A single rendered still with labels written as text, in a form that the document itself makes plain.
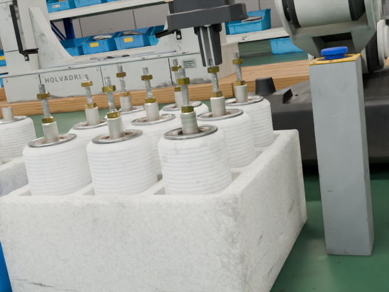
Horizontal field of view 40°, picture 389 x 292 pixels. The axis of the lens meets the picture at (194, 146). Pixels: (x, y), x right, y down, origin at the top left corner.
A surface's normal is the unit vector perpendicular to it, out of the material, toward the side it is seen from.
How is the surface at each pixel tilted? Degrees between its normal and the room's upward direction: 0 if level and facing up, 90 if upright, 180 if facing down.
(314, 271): 0
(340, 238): 90
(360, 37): 146
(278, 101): 45
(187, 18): 90
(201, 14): 90
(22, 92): 90
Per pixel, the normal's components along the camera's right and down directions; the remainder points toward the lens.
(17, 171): 0.92, -0.05
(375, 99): -0.36, -0.49
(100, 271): -0.38, 0.25
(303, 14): -0.20, 0.80
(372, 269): -0.14, -0.97
